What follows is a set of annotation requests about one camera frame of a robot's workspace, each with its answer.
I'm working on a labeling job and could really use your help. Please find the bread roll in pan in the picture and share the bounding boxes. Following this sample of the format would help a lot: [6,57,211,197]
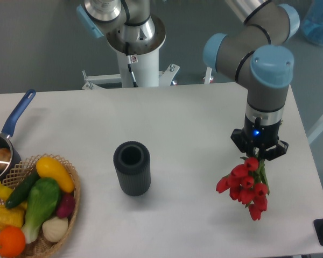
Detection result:
[0,148,11,171]

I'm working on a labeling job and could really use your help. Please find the blue handled saucepan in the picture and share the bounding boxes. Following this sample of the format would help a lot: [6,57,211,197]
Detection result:
[0,89,36,181]

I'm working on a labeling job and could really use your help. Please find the yellow corn cob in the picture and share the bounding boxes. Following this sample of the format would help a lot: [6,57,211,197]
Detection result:
[0,205,25,231]

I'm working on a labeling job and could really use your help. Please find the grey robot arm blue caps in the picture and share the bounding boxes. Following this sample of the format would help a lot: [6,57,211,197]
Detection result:
[76,1,300,160]

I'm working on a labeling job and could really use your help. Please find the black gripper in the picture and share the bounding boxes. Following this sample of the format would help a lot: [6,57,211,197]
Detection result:
[230,117,289,161]

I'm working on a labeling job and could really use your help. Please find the yellow squash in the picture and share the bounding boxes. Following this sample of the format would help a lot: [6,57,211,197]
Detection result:
[36,156,75,194]

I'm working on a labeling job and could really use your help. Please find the black cable on pedestal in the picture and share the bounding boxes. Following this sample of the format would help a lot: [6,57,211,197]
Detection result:
[124,42,138,88]

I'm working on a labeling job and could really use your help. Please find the blue transparent container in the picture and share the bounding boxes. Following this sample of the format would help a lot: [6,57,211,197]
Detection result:
[301,0,323,46]

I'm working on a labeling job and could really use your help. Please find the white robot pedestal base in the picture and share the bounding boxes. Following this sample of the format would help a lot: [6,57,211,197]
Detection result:
[81,15,215,90]

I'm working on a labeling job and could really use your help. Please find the red tulip bouquet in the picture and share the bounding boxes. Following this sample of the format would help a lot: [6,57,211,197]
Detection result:
[216,153,270,221]

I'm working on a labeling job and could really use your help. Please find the small yellow pepper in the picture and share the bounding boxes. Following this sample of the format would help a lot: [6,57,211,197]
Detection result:
[0,181,13,202]

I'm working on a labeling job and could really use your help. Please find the dark grey ribbed vase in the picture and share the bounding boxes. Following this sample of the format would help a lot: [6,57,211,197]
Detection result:
[113,141,151,196]

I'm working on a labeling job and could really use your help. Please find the purple red radish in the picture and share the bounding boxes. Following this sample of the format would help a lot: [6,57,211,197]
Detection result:
[56,193,75,218]

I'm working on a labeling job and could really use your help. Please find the green lettuce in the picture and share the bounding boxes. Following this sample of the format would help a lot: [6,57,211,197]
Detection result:
[22,177,60,244]

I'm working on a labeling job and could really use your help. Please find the orange fruit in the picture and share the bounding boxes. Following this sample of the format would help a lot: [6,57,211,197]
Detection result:
[0,226,26,257]

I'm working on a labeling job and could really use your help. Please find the white garlic bulb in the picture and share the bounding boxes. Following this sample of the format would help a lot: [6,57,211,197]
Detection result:
[42,217,68,242]

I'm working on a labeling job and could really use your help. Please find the green cucumber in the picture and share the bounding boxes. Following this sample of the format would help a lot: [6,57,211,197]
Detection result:
[5,171,40,209]

